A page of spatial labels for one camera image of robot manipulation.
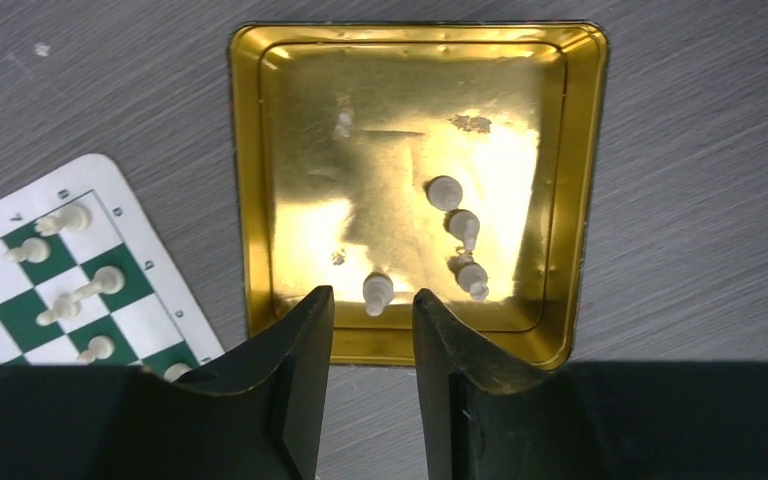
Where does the white chess king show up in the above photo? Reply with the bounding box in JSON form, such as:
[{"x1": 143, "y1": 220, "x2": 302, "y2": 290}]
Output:
[{"x1": 362, "y1": 274, "x2": 395, "y2": 317}]

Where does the white chess pawn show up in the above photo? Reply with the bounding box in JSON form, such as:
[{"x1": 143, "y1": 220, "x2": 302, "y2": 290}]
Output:
[
  {"x1": 4, "y1": 237, "x2": 51, "y2": 264},
  {"x1": 77, "y1": 335, "x2": 116, "y2": 364},
  {"x1": 36, "y1": 295, "x2": 81, "y2": 327}
]

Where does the white chess bishop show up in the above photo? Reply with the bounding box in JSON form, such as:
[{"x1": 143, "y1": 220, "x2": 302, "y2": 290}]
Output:
[
  {"x1": 426, "y1": 175, "x2": 463, "y2": 212},
  {"x1": 162, "y1": 362, "x2": 193, "y2": 382}
]

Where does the white chess rook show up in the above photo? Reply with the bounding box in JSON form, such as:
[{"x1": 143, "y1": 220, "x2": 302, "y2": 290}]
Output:
[
  {"x1": 456, "y1": 263, "x2": 489, "y2": 301},
  {"x1": 34, "y1": 203, "x2": 92, "y2": 236}
]

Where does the green white chess board mat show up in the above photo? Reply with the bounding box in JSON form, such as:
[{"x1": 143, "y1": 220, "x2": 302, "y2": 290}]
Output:
[{"x1": 0, "y1": 153, "x2": 224, "y2": 377}]

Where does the yellow transparent tray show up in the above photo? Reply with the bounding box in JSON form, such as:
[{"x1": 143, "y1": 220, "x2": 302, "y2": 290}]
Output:
[{"x1": 229, "y1": 20, "x2": 610, "y2": 369}]

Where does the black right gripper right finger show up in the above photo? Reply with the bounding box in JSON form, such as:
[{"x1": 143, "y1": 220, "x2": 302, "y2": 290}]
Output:
[{"x1": 412, "y1": 289, "x2": 768, "y2": 479}]

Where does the white chess knight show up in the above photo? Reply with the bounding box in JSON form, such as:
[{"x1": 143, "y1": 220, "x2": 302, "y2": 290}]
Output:
[
  {"x1": 69, "y1": 266, "x2": 126, "y2": 302},
  {"x1": 447, "y1": 210, "x2": 480, "y2": 251}
]

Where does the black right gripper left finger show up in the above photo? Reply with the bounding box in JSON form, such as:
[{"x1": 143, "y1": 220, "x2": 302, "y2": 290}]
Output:
[{"x1": 0, "y1": 286, "x2": 334, "y2": 479}]

